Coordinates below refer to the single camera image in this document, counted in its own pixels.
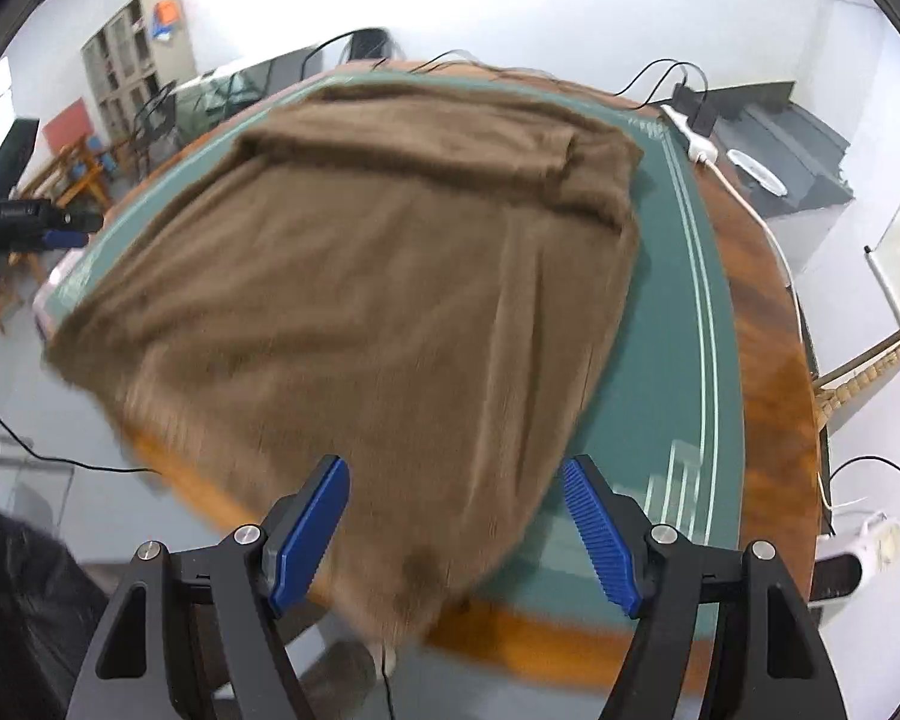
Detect wooden folding chair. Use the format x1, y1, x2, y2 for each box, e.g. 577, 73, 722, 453
15, 135, 115, 212

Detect brown fleece garment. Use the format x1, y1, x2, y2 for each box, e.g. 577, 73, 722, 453
41, 79, 646, 653

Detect white round dish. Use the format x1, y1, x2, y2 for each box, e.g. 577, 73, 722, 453
726, 148, 788, 197

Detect dark grey cabinet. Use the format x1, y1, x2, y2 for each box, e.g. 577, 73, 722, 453
701, 80, 856, 275

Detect glass desk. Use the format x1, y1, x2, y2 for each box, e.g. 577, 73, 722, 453
176, 45, 323, 121

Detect person's black jacket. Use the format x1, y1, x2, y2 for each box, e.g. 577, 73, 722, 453
0, 502, 125, 720

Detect white power cable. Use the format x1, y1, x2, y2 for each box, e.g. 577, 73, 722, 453
709, 157, 835, 512

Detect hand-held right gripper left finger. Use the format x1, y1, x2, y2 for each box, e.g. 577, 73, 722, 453
66, 454, 352, 720

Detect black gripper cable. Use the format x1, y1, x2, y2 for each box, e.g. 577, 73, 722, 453
0, 356, 162, 477

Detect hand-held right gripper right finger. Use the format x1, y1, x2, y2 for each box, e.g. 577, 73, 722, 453
559, 454, 850, 720

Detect green table mat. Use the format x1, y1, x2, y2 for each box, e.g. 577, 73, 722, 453
34, 64, 747, 616

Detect black metal chair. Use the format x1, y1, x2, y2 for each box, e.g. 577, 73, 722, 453
130, 81, 186, 167

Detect beige storage cabinet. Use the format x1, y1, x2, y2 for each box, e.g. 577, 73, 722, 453
81, 0, 196, 137

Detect red board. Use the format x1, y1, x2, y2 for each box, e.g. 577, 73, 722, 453
43, 99, 95, 158

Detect white electric heater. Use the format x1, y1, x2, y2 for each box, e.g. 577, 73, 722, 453
810, 514, 900, 610

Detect black heater cable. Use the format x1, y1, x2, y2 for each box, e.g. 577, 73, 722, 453
829, 454, 900, 494

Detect white power strip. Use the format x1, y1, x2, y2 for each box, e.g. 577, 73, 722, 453
660, 103, 719, 164

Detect black power adapter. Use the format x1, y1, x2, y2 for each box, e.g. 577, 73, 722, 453
671, 82, 718, 133

